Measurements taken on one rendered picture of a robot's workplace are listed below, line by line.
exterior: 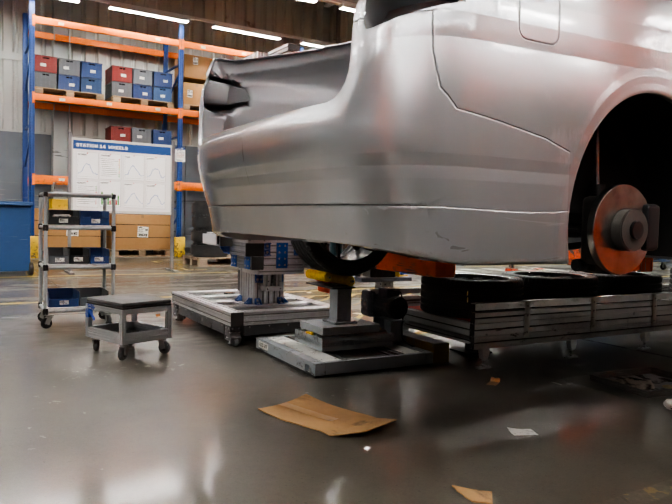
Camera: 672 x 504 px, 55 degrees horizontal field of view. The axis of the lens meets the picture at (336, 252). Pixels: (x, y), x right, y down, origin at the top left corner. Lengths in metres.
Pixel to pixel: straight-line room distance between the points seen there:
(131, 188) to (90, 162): 0.66
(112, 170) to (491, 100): 8.24
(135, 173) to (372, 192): 8.14
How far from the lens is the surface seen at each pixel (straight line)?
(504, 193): 1.93
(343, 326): 3.85
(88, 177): 9.72
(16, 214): 9.38
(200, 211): 11.15
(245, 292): 4.82
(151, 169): 9.92
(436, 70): 1.83
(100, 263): 5.22
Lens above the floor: 0.86
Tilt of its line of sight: 3 degrees down
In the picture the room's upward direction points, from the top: 2 degrees clockwise
